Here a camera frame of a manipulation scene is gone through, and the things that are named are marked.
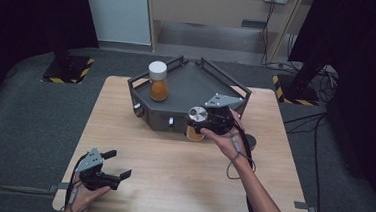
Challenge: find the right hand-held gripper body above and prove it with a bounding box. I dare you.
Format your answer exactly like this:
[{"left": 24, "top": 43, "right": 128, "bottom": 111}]
[{"left": 200, "top": 92, "right": 246, "bottom": 138}]

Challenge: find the person's right hand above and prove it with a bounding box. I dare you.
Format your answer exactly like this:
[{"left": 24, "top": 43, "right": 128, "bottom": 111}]
[{"left": 197, "top": 106, "right": 256, "bottom": 164}]

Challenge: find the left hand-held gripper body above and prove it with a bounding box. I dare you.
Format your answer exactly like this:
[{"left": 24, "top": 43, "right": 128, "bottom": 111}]
[{"left": 73, "top": 145, "right": 124, "bottom": 193}]

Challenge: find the silver lid spice jar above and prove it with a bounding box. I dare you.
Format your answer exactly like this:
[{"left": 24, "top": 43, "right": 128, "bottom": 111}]
[{"left": 185, "top": 104, "right": 210, "bottom": 143}]

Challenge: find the person's left hand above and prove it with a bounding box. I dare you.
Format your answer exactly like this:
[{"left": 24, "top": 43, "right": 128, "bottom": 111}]
[{"left": 67, "top": 172, "right": 113, "bottom": 212}]

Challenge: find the black floor cable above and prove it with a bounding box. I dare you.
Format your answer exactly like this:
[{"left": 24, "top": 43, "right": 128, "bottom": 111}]
[{"left": 276, "top": 109, "right": 329, "bottom": 212}]

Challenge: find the black cable from outlet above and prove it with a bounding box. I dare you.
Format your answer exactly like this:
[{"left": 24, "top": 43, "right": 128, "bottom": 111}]
[{"left": 258, "top": 0, "right": 305, "bottom": 73}]

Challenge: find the black stand with striped base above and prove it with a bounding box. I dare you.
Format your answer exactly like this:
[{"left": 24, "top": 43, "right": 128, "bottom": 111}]
[
  {"left": 41, "top": 35, "right": 97, "bottom": 86},
  {"left": 270, "top": 51, "right": 334, "bottom": 108}
]

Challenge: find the grey tape strip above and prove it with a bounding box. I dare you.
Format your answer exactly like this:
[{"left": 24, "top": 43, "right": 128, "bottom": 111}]
[
  {"left": 293, "top": 201, "right": 319, "bottom": 212},
  {"left": 48, "top": 181, "right": 71, "bottom": 195}
]

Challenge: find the white lid spice jar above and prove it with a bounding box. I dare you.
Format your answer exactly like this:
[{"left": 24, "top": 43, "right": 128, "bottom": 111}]
[{"left": 145, "top": 59, "right": 172, "bottom": 103}]

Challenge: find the tangled black cable bundle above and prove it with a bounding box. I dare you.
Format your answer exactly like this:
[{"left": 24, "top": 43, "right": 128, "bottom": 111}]
[{"left": 310, "top": 63, "right": 341, "bottom": 104}]

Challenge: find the dark grey corner rack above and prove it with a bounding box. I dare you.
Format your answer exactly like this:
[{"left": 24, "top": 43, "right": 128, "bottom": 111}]
[{"left": 123, "top": 51, "right": 254, "bottom": 139}]

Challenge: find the black lid spice jar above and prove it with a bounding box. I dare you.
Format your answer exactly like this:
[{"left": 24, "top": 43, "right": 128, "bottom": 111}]
[{"left": 242, "top": 133, "right": 258, "bottom": 152}]

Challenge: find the white panel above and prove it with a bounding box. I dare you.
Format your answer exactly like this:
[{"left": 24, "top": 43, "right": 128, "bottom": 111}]
[{"left": 78, "top": 0, "right": 156, "bottom": 46}]

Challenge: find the black curtain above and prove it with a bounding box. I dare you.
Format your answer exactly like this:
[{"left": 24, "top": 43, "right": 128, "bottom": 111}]
[
  {"left": 277, "top": 0, "right": 376, "bottom": 212},
  {"left": 0, "top": 0, "right": 102, "bottom": 127}
]

